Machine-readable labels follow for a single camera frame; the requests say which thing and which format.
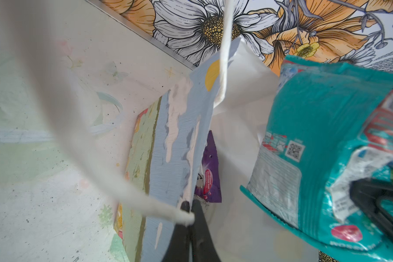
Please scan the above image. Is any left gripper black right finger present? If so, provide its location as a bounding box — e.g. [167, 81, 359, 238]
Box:
[191, 199, 221, 262]

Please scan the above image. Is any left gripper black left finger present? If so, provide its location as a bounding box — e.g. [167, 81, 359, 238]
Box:
[161, 200, 192, 262]

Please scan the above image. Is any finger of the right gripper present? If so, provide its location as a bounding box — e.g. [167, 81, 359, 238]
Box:
[349, 179, 393, 243]

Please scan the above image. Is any purple pink candy bag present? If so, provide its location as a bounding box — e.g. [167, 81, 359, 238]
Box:
[194, 131, 222, 203]

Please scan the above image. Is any teal Fox's candy bag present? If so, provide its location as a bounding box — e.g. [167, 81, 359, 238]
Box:
[242, 56, 393, 262]

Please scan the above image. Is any white green paper bag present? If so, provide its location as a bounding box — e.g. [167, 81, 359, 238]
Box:
[6, 0, 282, 262]

